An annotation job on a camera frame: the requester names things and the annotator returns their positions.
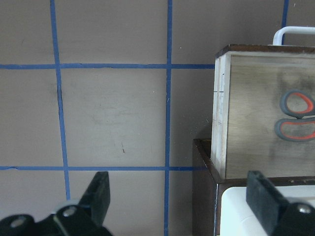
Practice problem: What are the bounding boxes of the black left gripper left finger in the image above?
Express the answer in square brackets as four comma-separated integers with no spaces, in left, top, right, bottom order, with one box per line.
[0,172,112,236]

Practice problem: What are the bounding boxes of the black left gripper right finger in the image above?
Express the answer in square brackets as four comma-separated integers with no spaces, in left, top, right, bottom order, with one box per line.
[246,171,315,236]

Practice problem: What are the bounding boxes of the wooden drawer with white handle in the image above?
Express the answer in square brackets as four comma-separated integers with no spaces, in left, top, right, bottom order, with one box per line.
[211,26,315,166]

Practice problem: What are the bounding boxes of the white plastic tray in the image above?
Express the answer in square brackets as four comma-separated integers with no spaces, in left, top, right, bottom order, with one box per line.
[220,185,315,236]

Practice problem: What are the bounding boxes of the dark brown wooden cabinet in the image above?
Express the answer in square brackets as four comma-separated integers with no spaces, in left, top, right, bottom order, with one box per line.
[192,139,315,236]

